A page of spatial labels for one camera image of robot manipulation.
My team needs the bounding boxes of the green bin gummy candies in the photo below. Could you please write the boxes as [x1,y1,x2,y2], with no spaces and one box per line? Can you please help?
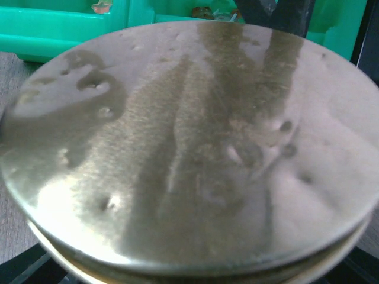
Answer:
[0,0,131,63]

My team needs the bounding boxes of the gold jar lid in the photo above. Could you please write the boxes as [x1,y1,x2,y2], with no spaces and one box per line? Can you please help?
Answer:
[1,21,378,283]

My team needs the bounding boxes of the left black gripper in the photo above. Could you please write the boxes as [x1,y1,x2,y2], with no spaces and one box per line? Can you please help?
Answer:
[235,0,315,37]

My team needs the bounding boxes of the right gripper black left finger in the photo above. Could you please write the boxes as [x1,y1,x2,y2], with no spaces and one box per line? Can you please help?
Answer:
[1,244,77,284]

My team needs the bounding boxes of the black bin candies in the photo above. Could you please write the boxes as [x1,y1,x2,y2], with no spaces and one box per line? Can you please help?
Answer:
[350,0,378,83]

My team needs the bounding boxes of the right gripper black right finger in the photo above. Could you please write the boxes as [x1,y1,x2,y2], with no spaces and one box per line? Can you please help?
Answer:
[313,247,378,284]

